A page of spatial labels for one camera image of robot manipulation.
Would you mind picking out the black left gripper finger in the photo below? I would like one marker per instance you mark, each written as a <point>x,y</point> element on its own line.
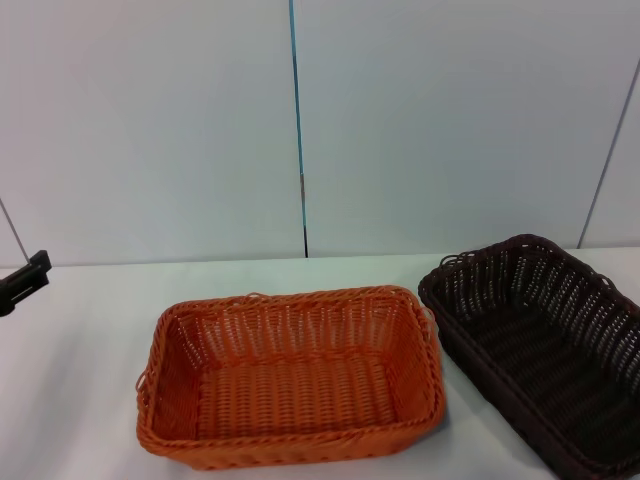
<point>20,301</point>
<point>39,267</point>

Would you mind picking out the dark brown woven plastic basket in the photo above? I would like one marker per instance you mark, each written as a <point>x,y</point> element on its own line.
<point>530,360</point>

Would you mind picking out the orange woven plastic basket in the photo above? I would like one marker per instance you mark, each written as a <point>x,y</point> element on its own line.
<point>280,450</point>

